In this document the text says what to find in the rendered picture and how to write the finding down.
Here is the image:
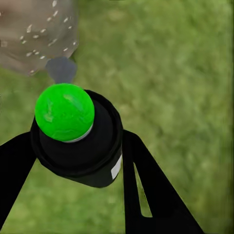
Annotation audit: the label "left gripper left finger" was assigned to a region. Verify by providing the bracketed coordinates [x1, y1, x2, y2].
[0, 132, 37, 229]

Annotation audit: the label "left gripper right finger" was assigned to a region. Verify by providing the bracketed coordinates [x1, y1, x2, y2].
[122, 130, 205, 234]

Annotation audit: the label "pesticide atomizer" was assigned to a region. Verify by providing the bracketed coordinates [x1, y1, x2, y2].
[31, 57, 124, 189]

